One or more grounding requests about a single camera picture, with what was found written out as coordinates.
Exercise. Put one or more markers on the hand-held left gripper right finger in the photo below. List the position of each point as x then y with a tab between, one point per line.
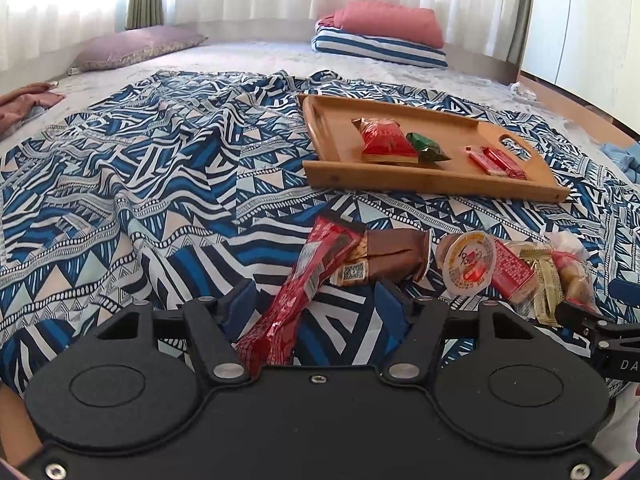
395	305

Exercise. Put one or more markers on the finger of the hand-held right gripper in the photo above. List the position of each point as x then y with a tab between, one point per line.
595	325

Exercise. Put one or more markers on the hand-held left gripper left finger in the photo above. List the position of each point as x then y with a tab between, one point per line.
240	307

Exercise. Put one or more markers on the brown wafer packet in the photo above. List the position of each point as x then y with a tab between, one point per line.
390	255

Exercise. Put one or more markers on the white pastry packet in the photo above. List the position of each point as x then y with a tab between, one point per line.
572	270

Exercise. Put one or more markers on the long red snack bar packet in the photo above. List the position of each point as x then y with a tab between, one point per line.
300	300

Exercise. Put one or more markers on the gold cracker packet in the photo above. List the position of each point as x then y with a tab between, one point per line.
542	285

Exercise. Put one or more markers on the round jelly cup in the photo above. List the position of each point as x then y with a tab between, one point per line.
470	262

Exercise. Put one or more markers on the green snack packet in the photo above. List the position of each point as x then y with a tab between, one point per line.
425	146

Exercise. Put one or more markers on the large red nut packet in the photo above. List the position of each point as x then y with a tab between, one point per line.
385	140

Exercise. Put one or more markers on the small red snack packet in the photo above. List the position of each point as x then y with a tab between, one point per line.
480	160
507	162

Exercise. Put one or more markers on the wooden tray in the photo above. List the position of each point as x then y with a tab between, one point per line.
340	135

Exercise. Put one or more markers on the light blue cloth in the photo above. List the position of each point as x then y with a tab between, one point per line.
622	160

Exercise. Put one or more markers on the blue white patterned blanket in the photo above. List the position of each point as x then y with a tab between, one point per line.
125	185

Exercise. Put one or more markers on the wooden side board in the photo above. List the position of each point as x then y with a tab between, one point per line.
565	95

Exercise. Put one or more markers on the white crumpled plastic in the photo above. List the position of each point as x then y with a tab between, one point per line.
525	91

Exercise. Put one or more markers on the pale grey bed mattress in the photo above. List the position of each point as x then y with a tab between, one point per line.
250	57

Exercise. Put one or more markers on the blue white striped pillow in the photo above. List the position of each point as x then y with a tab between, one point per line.
380	50

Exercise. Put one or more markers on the purple pillow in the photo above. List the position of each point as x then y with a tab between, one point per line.
135	47

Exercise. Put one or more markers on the pink pillow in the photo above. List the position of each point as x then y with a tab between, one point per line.
390	20

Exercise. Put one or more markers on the white wardrobe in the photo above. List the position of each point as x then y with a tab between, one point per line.
585	20

